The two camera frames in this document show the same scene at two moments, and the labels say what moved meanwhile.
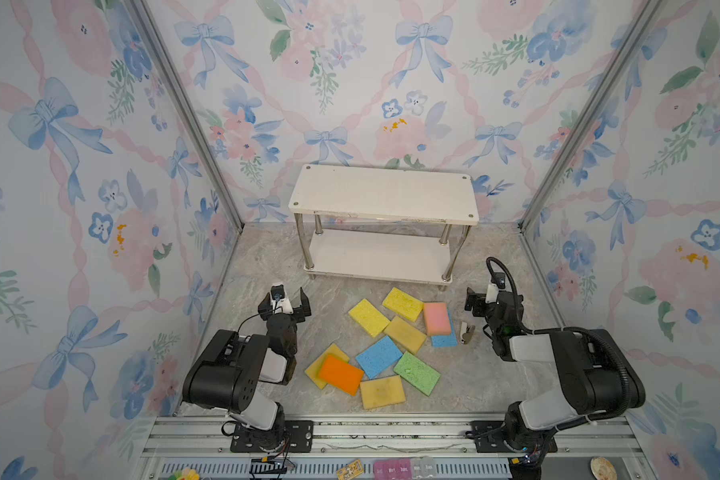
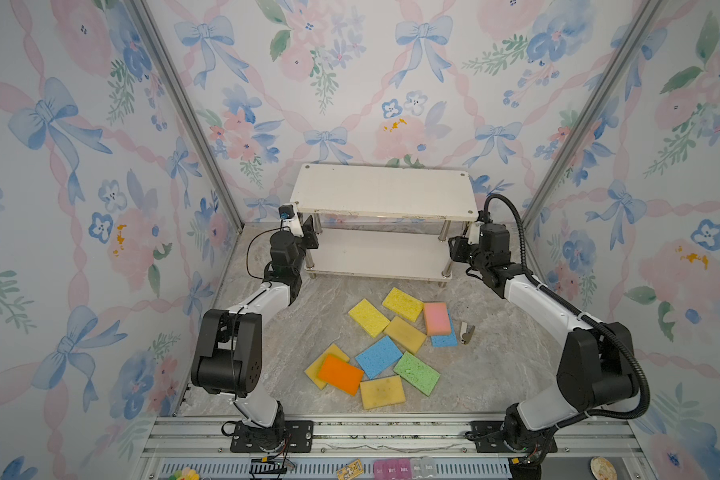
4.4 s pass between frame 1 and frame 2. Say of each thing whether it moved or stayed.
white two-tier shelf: stayed
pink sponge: stayed
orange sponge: stayed
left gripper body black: moved
